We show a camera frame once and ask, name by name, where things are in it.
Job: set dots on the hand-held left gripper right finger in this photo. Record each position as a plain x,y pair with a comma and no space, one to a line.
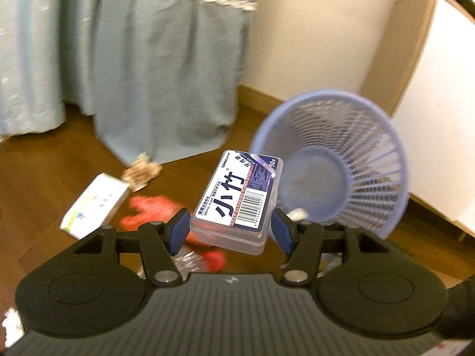
282,233

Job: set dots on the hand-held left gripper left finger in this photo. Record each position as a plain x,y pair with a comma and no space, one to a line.
178,231

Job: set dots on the clear plastic bottle white cap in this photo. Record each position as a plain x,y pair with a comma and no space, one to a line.
191,261

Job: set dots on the red plastic bag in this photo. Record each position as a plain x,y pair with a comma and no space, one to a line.
152,207

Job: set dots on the clear plastic floss box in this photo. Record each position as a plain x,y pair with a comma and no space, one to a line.
237,200

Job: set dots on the beige paper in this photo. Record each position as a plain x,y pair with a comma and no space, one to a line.
141,170

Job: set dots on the white medicine box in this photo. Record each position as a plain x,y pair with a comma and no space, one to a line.
96,204

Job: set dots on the purple plastic mesh basket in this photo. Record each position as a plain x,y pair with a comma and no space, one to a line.
371,148

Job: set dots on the white crumpled tissue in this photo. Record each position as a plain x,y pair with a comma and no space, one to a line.
297,214

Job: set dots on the grey-green bed skirt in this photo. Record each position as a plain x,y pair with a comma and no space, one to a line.
167,81

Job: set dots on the dark cloth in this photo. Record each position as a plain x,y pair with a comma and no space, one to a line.
460,304

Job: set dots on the white cabinet with wooden edge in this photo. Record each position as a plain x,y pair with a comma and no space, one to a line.
438,100

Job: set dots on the light blue starry curtain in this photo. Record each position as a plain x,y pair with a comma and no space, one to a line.
29,63

